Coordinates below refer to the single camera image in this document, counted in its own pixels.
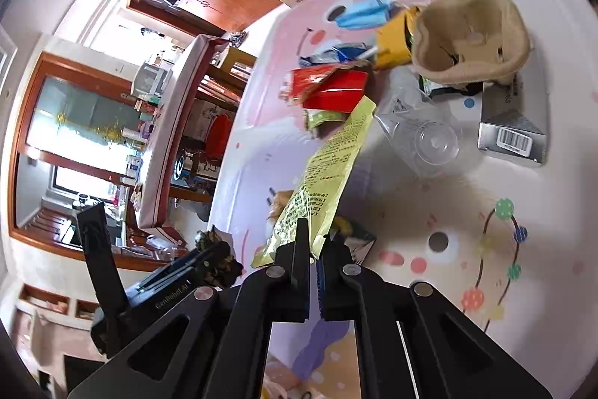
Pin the clear plastic cup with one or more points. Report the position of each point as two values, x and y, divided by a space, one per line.
434 146

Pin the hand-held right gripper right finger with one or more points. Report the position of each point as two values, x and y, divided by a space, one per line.
334 287

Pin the pastel printed tablecloth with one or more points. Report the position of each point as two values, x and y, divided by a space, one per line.
467 216

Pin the white countertop appliance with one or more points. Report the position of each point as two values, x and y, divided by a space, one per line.
149 79

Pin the silver cardboard box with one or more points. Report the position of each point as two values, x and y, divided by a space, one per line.
514 118

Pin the wood-framed glass partition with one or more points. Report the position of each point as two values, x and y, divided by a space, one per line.
70 123

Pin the red stool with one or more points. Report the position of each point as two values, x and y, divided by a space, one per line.
218 137

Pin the large glossy red packet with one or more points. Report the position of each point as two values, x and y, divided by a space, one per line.
336 88

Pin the brown pulp cup carrier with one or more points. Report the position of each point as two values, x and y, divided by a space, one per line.
486 25

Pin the blue and white wrapper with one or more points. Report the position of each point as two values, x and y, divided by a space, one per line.
341 53

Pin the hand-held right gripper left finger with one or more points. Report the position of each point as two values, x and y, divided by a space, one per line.
299 287

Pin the wooden dining table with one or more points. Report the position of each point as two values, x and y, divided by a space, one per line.
173 123

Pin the black and yellow packet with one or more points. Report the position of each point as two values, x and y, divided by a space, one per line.
357 242

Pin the blue face mask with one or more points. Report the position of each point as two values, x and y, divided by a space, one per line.
364 13

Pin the small brown wrapper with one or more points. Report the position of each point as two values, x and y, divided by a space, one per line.
280 205

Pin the dark wrapper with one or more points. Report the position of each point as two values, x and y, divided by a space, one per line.
219 261

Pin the black and green packet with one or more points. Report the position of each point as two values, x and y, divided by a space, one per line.
439 89

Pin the yellow-green wrapper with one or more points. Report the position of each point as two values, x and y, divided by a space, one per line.
322 118

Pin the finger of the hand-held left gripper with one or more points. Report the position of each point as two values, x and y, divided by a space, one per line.
187 268

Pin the long yellow printed packet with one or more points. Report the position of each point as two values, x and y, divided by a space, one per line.
336 146

